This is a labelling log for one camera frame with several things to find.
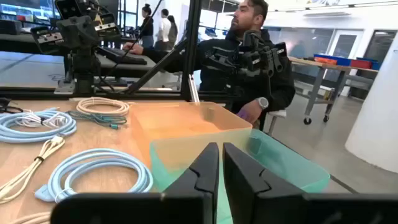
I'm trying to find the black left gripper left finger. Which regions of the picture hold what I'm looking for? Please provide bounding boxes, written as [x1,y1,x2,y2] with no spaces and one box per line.
[162,142,220,224]

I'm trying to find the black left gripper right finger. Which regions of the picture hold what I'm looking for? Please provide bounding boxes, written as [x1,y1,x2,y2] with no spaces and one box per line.
[223,142,307,224]

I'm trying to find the light blue cable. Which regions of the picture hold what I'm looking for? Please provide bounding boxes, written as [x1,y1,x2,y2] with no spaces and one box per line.
[0,109,78,144]
[34,147,154,203]

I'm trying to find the orange translucent plastic bin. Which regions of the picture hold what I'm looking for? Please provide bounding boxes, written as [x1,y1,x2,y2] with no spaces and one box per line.
[129,101,253,169]

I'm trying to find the beige cable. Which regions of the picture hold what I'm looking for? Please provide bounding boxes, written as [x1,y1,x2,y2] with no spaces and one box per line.
[76,96,131,117]

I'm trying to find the cream USB cable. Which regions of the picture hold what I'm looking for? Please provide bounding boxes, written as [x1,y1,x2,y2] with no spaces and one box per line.
[0,135,66,205]

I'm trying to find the black backlit keyboard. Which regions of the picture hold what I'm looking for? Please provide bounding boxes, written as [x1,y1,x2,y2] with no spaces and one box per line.
[96,46,148,65]

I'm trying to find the black computer monitor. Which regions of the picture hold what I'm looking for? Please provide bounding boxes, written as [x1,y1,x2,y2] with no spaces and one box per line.
[0,0,58,22]

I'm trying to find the small black computer box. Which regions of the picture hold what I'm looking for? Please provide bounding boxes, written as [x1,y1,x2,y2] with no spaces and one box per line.
[0,19,23,35]

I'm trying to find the standing person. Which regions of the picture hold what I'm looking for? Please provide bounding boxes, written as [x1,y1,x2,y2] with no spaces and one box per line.
[138,3,155,49]
[154,8,172,51]
[167,14,178,50]

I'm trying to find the white stool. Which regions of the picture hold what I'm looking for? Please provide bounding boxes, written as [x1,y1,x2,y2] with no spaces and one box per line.
[266,109,287,136]

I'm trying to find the person's wristwatch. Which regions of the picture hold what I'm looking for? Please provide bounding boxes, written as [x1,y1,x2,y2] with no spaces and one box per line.
[256,96,270,110]

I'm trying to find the seated person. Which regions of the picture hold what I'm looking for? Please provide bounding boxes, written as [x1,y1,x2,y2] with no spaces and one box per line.
[123,0,296,125]

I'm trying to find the wheeled wooden workbench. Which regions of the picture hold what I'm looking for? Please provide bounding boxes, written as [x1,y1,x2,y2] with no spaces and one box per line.
[289,56,379,125]

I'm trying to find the orange storage tray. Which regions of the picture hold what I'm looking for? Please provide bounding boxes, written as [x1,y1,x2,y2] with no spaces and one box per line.
[314,57,338,65]

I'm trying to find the white round column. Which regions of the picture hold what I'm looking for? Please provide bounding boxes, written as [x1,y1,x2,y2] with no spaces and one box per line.
[345,30,398,174]

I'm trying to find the blue storage bin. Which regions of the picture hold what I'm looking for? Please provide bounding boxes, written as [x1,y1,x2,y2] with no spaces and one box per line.
[313,54,352,66]
[356,57,382,71]

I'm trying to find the red storage bin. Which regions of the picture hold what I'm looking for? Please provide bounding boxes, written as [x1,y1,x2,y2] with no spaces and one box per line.
[350,58,373,69]

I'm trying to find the teal braided cable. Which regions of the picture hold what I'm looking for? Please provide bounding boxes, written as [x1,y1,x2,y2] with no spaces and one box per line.
[67,110,128,131]

